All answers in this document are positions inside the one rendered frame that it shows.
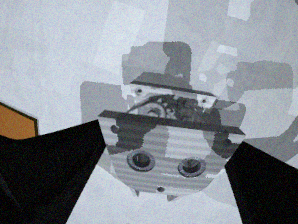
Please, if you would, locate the orange rectangular plate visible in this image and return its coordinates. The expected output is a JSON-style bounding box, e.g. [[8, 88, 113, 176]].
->
[[0, 103, 39, 140]]

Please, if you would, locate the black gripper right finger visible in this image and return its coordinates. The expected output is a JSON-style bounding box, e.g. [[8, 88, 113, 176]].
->
[[225, 141, 298, 224]]

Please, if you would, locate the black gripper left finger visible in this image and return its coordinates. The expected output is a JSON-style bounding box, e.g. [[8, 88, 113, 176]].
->
[[0, 120, 106, 224]]

